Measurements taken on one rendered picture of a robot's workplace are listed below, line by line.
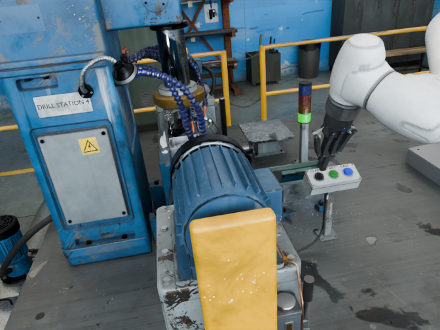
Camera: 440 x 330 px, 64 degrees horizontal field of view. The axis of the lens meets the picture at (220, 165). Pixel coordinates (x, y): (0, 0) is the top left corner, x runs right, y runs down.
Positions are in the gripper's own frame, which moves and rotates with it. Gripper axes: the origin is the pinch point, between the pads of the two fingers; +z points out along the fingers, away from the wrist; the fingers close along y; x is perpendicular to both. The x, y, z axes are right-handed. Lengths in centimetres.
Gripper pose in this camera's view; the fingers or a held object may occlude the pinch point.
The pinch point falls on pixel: (323, 160)
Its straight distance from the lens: 113.4
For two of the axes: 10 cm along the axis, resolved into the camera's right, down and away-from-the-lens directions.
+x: 1.8, 7.6, -6.2
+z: 0.1, 6.3, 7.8
